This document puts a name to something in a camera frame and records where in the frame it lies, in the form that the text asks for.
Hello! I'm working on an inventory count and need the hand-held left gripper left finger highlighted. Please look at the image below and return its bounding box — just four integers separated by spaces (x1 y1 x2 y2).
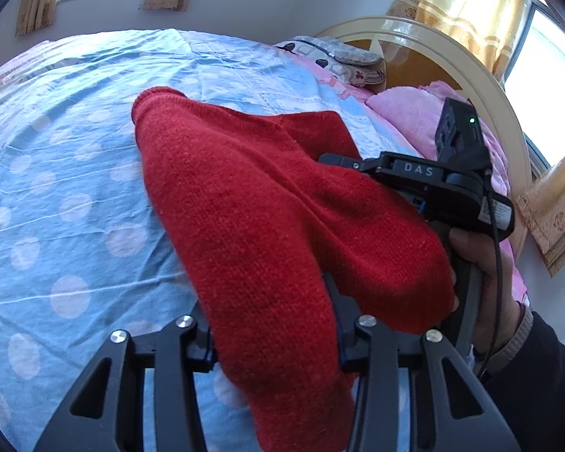
33 305 217 452

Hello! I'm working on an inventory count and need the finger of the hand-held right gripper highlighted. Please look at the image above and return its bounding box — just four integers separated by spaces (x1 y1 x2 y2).
317 152 383 173

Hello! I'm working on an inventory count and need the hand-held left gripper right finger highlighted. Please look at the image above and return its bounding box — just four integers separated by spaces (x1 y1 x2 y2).
322 270 521 452

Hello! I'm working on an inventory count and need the red knit sweater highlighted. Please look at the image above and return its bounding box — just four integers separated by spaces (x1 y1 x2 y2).
132 86 457 452

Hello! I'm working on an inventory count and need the person's right forearm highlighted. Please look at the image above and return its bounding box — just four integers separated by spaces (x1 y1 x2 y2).
471 308 565 452

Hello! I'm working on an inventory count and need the person's right hand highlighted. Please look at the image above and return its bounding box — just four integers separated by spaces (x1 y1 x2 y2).
449 227 524 355

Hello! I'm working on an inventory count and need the pink fluffy blanket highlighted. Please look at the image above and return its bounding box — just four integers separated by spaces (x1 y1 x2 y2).
367 80 529 303

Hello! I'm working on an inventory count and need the yellow patterned curtain panel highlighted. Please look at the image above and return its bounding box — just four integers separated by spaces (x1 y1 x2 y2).
515 140 565 279
386 0 529 82

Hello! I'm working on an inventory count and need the grey patterned pillow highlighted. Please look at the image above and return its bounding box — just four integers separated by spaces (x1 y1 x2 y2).
273 35 387 89

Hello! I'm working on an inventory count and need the cream and wood headboard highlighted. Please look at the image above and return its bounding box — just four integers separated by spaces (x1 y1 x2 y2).
315 15 534 185

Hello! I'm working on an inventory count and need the large bright window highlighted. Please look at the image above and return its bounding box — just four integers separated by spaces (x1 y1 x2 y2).
503 0 565 171

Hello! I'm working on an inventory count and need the bed with polka-dot sheet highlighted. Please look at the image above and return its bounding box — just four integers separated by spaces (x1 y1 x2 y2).
0 28 425 452

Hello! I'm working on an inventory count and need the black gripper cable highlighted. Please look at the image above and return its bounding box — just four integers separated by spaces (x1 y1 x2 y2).
473 169 506 380

